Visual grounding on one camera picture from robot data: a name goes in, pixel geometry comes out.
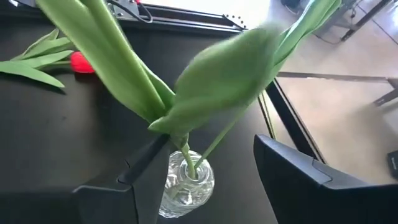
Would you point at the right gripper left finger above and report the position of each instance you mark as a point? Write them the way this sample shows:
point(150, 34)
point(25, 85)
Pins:
point(140, 193)

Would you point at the red artificial tulip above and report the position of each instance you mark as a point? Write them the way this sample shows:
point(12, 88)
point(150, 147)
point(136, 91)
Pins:
point(81, 63)

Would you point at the black table mat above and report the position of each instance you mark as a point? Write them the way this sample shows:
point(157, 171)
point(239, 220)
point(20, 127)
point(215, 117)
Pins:
point(62, 140)

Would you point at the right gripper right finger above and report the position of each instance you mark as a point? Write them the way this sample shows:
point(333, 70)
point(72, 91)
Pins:
point(311, 196)

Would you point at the clear glass vase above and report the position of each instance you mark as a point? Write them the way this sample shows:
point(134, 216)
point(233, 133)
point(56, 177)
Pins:
point(186, 199)

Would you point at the orange artificial tulip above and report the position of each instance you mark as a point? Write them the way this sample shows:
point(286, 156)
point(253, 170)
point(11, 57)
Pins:
point(124, 68)
point(224, 77)

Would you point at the grey metal stand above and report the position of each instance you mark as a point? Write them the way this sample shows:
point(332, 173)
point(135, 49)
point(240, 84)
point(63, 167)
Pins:
point(326, 76)

